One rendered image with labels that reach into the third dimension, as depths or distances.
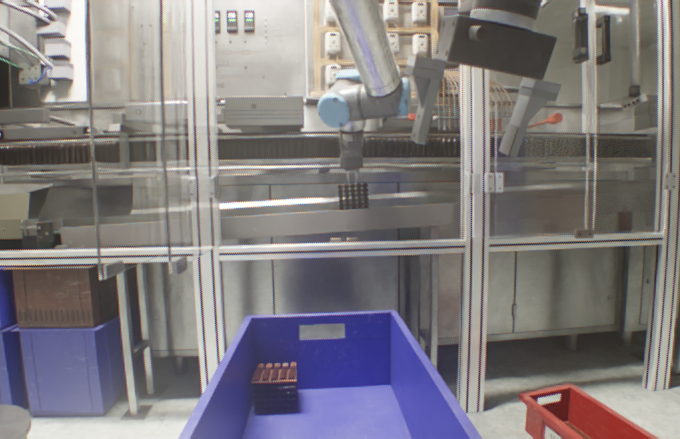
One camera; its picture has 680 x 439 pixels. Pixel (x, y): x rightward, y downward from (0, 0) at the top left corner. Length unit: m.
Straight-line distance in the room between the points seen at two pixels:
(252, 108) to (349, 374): 0.91
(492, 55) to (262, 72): 1.37
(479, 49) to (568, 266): 1.43
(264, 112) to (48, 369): 1.14
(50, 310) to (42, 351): 0.15
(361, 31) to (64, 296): 1.21
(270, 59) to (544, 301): 1.62
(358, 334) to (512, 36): 0.77
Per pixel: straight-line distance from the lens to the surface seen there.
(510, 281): 1.66
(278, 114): 1.28
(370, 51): 0.78
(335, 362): 1.01
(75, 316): 1.45
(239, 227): 1.17
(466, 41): 0.46
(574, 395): 1.40
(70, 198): 1.99
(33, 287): 1.51
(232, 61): 1.78
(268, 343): 0.99
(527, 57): 0.50
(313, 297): 1.45
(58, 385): 1.58
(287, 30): 1.80
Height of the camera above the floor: 0.75
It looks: 4 degrees down
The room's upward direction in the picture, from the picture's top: 1 degrees counter-clockwise
